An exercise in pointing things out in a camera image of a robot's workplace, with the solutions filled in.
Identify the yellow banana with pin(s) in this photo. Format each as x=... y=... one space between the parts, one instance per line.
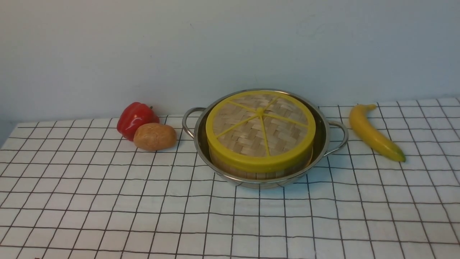
x=371 y=136

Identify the stainless steel pot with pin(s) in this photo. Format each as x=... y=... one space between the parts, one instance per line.
x=331 y=136

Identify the white grid tablecloth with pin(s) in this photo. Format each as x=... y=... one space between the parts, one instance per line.
x=74 y=189

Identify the red bell pepper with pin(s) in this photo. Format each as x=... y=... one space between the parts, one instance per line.
x=135 y=115

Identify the yellow woven steamer lid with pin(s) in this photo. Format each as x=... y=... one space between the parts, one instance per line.
x=260 y=130

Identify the brown potato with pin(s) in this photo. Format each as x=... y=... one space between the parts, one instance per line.
x=155 y=136

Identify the yellow-rimmed bamboo steamer basket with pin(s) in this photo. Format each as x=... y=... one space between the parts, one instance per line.
x=243 y=173

